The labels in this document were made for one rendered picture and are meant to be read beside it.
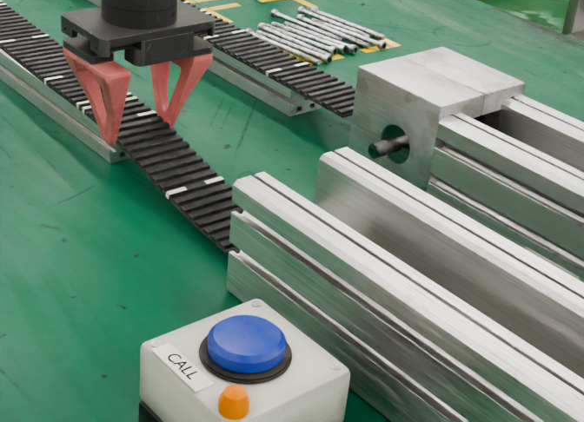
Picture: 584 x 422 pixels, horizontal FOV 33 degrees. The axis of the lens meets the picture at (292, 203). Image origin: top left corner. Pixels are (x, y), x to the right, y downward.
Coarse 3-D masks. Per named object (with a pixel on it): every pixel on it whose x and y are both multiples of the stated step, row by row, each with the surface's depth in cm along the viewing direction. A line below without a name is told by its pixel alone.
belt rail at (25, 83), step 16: (0, 64) 95; (16, 64) 91; (16, 80) 92; (32, 80) 89; (32, 96) 90; (48, 96) 87; (48, 112) 88; (64, 112) 87; (80, 112) 83; (64, 128) 86; (80, 128) 84; (96, 128) 82; (96, 144) 83; (112, 160) 82
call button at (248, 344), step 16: (224, 320) 52; (240, 320) 52; (256, 320) 52; (208, 336) 51; (224, 336) 51; (240, 336) 51; (256, 336) 51; (272, 336) 51; (208, 352) 51; (224, 352) 50; (240, 352) 50; (256, 352) 50; (272, 352) 50; (240, 368) 50; (256, 368) 50
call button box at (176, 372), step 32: (160, 352) 51; (192, 352) 51; (288, 352) 52; (320, 352) 52; (160, 384) 51; (192, 384) 49; (224, 384) 49; (256, 384) 50; (288, 384) 50; (320, 384) 50; (160, 416) 52; (192, 416) 49; (256, 416) 48; (288, 416) 49; (320, 416) 51
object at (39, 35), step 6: (6, 36) 95; (12, 36) 95; (18, 36) 95; (24, 36) 96; (30, 36) 95; (36, 36) 96; (42, 36) 96; (48, 36) 96; (0, 42) 94; (6, 42) 94; (12, 42) 94; (18, 42) 94
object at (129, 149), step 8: (136, 136) 79; (144, 136) 80; (152, 136) 80; (160, 136) 80; (168, 136) 81; (176, 136) 80; (120, 144) 78; (128, 144) 78; (136, 144) 78; (144, 144) 79; (152, 144) 79; (160, 144) 79; (168, 144) 80; (128, 152) 78; (136, 152) 78
